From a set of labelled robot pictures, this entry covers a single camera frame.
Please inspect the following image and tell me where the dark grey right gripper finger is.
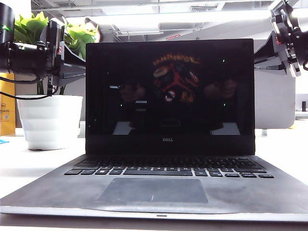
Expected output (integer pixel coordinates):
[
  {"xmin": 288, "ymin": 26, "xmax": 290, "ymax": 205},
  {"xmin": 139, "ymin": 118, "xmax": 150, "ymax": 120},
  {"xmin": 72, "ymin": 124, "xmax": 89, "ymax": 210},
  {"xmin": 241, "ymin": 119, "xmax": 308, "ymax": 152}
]
[
  {"xmin": 254, "ymin": 32, "xmax": 280, "ymax": 61},
  {"xmin": 254, "ymin": 58, "xmax": 286, "ymax": 71}
]

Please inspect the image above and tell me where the black grey right gripper body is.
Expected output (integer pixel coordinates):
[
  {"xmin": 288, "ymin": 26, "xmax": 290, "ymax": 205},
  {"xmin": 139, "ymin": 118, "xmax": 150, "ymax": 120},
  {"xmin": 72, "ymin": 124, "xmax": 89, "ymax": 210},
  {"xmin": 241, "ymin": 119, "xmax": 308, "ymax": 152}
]
[{"xmin": 269, "ymin": 0, "xmax": 302, "ymax": 78}]

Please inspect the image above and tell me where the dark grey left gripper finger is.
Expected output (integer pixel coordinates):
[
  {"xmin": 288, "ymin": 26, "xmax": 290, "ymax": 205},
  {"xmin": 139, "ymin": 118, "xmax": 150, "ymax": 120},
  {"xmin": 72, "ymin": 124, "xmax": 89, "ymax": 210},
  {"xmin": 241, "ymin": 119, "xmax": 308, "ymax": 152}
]
[
  {"xmin": 62, "ymin": 69, "xmax": 87, "ymax": 86},
  {"xmin": 63, "ymin": 44, "xmax": 87, "ymax": 70}
]

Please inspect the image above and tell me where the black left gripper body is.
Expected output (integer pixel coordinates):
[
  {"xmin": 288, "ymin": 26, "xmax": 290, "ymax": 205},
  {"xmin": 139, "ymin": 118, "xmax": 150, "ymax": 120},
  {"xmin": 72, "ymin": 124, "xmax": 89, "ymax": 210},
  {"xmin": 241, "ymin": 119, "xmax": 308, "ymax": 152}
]
[{"xmin": 36, "ymin": 19, "xmax": 66, "ymax": 96}]

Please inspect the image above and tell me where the silver Dell laptop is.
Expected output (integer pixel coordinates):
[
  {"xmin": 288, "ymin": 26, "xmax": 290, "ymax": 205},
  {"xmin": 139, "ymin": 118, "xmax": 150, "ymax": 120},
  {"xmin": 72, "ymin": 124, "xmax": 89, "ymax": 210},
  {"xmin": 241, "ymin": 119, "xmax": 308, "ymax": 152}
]
[{"xmin": 0, "ymin": 38, "xmax": 308, "ymax": 222}]

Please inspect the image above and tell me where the green artificial plant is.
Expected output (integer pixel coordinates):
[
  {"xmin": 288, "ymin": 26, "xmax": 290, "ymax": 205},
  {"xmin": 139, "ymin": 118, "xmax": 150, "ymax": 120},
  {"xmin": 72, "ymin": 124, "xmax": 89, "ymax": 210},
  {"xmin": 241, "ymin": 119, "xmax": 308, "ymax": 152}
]
[{"xmin": 13, "ymin": 11, "xmax": 101, "ymax": 96}]

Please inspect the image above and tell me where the grey desk divider panel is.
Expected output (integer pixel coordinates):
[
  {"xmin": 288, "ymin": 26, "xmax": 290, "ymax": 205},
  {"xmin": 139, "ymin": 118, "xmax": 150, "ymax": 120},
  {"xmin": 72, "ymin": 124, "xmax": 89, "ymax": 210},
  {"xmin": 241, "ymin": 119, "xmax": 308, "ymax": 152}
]
[{"xmin": 14, "ymin": 68, "xmax": 296, "ymax": 130}]

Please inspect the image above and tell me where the white ribbed plant pot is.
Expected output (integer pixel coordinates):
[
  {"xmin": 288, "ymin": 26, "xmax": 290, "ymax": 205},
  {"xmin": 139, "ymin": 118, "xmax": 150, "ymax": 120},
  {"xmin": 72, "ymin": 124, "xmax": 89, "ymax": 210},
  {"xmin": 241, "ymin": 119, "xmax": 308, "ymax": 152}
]
[{"xmin": 15, "ymin": 94, "xmax": 84, "ymax": 151}]

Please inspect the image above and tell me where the yellow cardboard box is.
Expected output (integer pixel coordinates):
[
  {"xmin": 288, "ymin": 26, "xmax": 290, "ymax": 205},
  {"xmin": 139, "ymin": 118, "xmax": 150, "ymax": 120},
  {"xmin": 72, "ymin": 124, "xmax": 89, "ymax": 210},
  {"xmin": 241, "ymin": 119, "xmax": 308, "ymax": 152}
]
[{"xmin": 0, "ymin": 73, "xmax": 16, "ymax": 136}]

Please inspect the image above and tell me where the long ceiling strip light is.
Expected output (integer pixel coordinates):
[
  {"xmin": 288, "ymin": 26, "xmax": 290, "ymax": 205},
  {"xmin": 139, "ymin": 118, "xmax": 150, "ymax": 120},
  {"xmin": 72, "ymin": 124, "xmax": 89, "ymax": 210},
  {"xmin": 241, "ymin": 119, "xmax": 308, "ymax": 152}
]
[{"xmin": 64, "ymin": 9, "xmax": 308, "ymax": 25}]

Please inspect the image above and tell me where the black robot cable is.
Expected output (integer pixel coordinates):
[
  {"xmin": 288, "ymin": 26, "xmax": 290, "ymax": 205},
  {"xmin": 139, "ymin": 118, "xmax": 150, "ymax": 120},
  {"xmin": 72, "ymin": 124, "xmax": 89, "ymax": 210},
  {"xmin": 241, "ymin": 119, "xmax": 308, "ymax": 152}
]
[
  {"xmin": 0, "ymin": 85, "xmax": 60, "ymax": 101},
  {"xmin": 0, "ymin": 75, "xmax": 40, "ymax": 85}
]

